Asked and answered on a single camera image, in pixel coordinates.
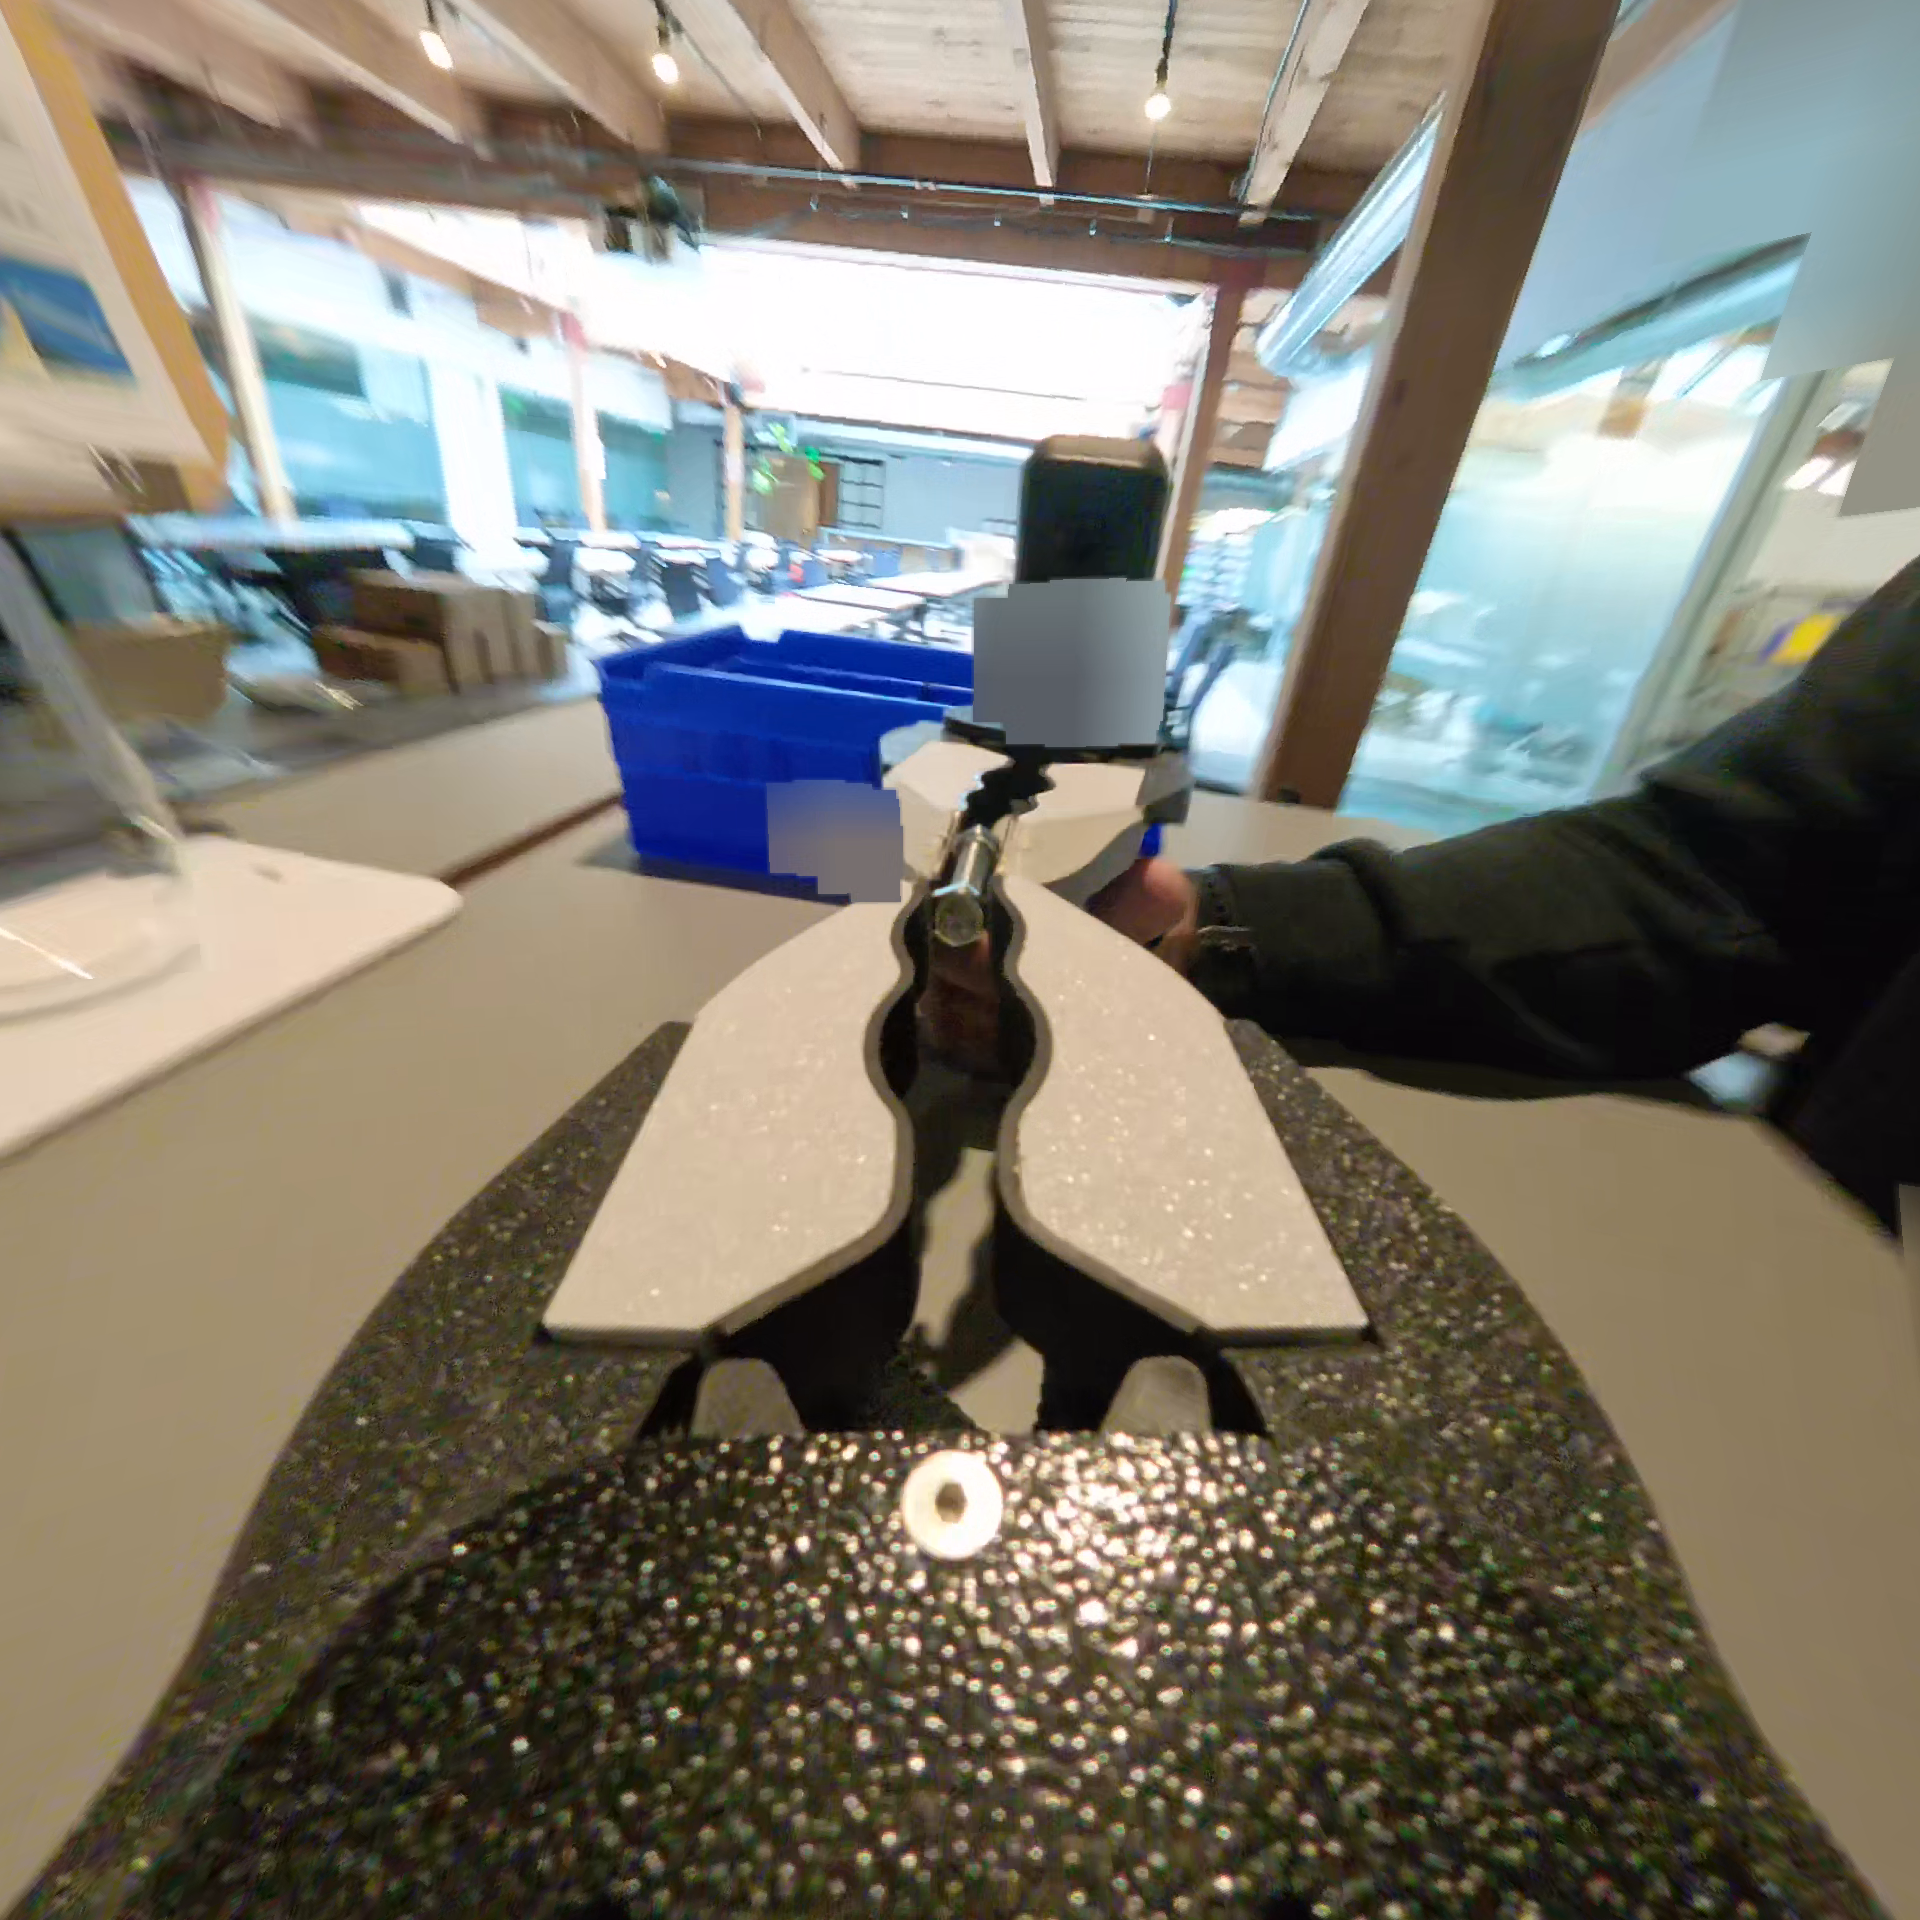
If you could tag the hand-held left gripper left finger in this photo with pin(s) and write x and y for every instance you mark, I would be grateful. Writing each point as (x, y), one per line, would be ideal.
(749, 1155)

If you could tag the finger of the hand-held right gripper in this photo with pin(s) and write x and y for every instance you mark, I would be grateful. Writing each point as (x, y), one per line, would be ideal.
(1103, 818)
(937, 795)

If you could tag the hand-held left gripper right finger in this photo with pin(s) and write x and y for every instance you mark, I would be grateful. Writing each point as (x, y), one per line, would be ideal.
(1156, 1155)

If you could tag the silver bolt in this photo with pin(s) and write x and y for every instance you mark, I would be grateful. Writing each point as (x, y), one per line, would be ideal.
(975, 863)

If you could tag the blue plastic bin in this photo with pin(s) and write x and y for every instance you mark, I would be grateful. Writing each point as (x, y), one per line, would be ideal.
(705, 737)

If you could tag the person's right forearm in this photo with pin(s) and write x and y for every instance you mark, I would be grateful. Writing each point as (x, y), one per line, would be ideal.
(1576, 931)

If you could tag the person's right hand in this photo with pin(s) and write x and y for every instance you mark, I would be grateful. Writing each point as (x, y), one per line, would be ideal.
(1158, 909)

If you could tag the wooden pillar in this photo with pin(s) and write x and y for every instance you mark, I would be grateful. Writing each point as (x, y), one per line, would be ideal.
(1439, 376)

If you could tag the white rounded board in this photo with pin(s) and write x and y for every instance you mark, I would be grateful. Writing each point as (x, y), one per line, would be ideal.
(268, 945)

